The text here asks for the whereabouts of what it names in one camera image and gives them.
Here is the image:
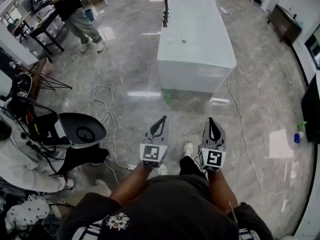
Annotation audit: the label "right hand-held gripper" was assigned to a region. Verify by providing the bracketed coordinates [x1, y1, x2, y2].
[197, 117, 228, 173]

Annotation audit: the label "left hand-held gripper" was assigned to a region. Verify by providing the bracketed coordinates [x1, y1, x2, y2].
[139, 115, 169, 170]

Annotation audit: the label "person's right forearm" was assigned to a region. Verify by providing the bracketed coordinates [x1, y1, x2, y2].
[206, 169, 239, 216]

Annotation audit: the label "person's left forearm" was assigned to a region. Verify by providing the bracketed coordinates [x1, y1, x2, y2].
[109, 164, 156, 207]

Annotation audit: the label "person's right white shoe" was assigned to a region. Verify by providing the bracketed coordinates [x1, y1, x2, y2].
[182, 141, 194, 158]

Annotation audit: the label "person's white shoe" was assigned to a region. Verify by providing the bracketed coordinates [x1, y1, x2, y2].
[182, 141, 194, 158]
[156, 162, 169, 177]

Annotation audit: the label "person's left white shoe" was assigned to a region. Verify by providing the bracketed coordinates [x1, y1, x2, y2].
[156, 162, 169, 177]

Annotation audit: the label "person's black trousers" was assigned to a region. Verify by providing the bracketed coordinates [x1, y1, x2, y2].
[178, 155, 208, 178]

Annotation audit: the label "white paper sheet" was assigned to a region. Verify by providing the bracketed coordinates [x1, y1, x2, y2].
[264, 128, 295, 160]

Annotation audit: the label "person's black shirt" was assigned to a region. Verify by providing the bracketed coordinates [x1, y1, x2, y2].
[56, 173, 275, 240]

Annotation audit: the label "white bathtub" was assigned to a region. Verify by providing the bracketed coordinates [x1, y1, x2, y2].
[156, 0, 238, 94]

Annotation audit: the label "black cabinet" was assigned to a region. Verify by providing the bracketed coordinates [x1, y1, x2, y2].
[300, 70, 320, 145]

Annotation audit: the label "black bathtub faucet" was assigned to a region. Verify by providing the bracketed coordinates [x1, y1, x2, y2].
[162, 0, 184, 29]

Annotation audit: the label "built-in oven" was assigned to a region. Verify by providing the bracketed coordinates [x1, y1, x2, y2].
[303, 33, 320, 69]

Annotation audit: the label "dark brown sideboard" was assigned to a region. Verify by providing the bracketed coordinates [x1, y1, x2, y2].
[267, 3, 303, 47]

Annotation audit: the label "blue bin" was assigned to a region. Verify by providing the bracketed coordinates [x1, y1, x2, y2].
[84, 8, 96, 23]

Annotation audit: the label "black work table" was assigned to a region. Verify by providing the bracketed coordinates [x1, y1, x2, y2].
[28, 5, 67, 56]

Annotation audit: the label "white star-print cloth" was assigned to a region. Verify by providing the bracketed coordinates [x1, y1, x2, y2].
[4, 194, 51, 235]

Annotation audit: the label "white desk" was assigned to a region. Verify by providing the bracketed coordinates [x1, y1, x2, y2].
[0, 21, 39, 68]

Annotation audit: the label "long white floor cable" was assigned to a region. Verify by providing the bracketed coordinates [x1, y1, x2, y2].
[226, 76, 291, 196]

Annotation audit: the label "wooden stool with wire legs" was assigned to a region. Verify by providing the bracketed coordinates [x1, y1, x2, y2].
[31, 57, 73, 101]

